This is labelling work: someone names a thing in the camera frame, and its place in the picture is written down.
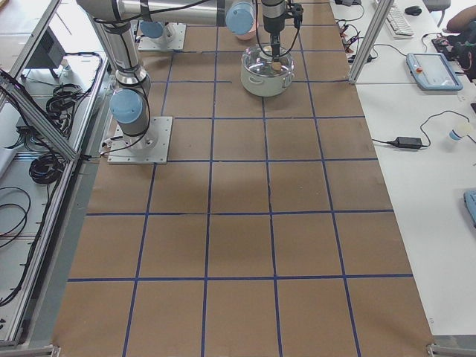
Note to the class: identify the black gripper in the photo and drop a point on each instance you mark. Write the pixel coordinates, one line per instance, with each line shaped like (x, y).
(272, 21)

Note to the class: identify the brown egg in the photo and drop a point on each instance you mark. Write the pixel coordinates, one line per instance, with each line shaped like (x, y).
(276, 66)

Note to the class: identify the glass pot lid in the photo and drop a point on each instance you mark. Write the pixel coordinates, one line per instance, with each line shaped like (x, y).
(258, 61)

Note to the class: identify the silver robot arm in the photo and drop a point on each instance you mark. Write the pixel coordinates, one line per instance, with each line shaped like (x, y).
(130, 106)
(159, 31)

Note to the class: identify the pale green cooking pot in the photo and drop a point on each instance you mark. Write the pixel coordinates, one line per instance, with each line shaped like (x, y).
(265, 86)

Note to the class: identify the pink bowl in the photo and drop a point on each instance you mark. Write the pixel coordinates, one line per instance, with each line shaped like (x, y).
(247, 36)

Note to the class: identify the white keyboard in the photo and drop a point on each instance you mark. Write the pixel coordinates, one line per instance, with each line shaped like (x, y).
(398, 25)

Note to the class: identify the black computer mouse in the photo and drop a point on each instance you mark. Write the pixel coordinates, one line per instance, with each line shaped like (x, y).
(413, 10)

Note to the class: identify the blue teach pendant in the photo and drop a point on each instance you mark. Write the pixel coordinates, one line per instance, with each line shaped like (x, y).
(432, 72)
(469, 198)

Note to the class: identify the black power adapter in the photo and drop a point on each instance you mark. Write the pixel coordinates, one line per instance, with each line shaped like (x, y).
(408, 143)

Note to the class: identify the paper cup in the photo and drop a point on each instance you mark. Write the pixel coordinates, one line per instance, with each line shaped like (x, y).
(461, 131)

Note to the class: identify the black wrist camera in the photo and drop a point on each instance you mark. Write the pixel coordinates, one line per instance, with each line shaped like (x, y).
(296, 12)

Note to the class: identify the aluminium frame post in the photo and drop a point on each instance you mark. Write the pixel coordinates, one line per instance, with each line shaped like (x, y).
(372, 32)

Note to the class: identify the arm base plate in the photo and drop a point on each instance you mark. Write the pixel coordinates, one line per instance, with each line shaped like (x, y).
(149, 45)
(152, 148)

